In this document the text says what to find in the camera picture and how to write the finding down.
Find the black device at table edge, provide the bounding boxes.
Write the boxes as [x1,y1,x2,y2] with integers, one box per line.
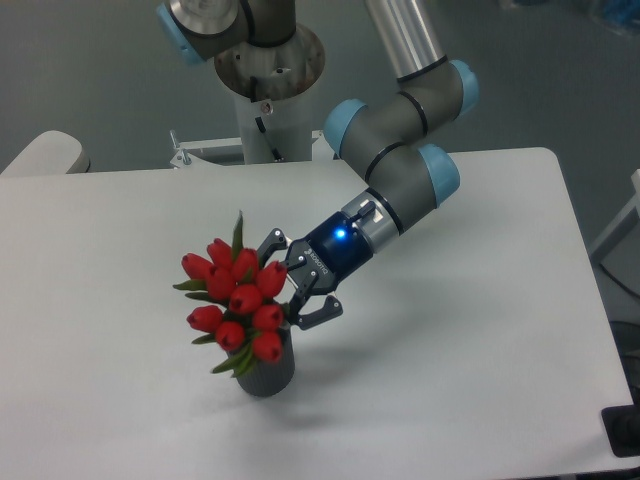
[601,405,639,458]

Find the white furniture at right edge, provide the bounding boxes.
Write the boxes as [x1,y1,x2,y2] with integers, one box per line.
[588,170,639,264]

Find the black pedestal cable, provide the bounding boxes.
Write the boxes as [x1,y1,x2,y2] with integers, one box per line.
[254,116,284,163]

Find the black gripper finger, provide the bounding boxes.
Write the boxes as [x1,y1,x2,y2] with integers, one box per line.
[257,228,290,267]
[289,295,343,331]

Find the beige chair back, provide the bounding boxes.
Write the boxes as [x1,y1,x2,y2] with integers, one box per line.
[1,130,91,178]

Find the dark grey ribbed vase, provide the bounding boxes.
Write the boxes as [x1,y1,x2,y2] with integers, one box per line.
[227,325,295,397]

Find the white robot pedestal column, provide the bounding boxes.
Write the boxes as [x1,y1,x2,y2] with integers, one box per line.
[233,90,315,162]

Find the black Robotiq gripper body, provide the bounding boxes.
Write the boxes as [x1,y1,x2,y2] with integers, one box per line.
[285,211,374,306]

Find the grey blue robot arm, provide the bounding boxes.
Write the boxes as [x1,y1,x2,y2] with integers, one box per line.
[157,1,479,330]

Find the red tulip bouquet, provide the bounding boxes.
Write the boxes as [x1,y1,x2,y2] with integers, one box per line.
[173,215,289,379]

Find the white pedestal base frame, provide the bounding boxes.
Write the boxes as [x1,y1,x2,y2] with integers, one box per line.
[168,116,346,170]

